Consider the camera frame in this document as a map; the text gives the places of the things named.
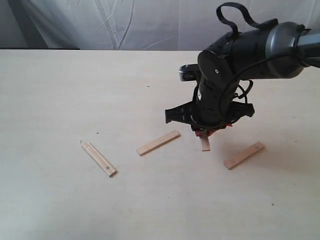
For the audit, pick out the wooden stick with holes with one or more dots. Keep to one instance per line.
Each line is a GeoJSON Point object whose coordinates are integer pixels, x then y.
{"type": "Point", "coordinates": [243, 155]}
{"type": "Point", "coordinates": [103, 163]}

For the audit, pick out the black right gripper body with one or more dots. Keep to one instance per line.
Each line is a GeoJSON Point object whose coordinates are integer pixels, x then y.
{"type": "Point", "coordinates": [211, 108]}

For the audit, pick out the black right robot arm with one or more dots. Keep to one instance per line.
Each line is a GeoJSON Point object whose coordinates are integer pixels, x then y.
{"type": "Point", "coordinates": [280, 52]}

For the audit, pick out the plain wooden stick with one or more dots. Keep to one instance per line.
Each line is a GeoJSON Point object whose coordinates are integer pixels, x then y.
{"type": "Point", "coordinates": [158, 143]}
{"type": "Point", "coordinates": [205, 144]}

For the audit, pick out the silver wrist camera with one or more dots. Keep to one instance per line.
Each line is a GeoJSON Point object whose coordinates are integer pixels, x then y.
{"type": "Point", "coordinates": [189, 73]}

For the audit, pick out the white backdrop cloth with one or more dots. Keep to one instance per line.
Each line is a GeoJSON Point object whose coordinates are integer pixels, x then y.
{"type": "Point", "coordinates": [165, 25]}

